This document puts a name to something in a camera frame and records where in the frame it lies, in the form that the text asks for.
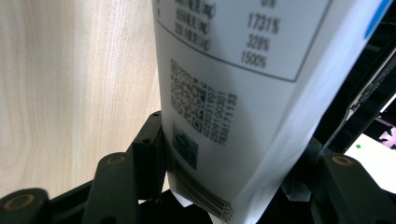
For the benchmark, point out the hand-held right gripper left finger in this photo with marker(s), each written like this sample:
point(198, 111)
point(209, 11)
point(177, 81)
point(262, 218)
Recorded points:
point(149, 155)

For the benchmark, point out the black metal frame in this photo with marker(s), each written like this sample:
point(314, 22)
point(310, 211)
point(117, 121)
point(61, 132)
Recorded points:
point(358, 77)

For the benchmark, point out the white and blue pouch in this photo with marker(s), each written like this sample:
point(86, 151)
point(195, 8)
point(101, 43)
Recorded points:
point(236, 93)

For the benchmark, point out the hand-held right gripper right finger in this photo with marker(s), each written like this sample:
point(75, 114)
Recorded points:
point(306, 171)

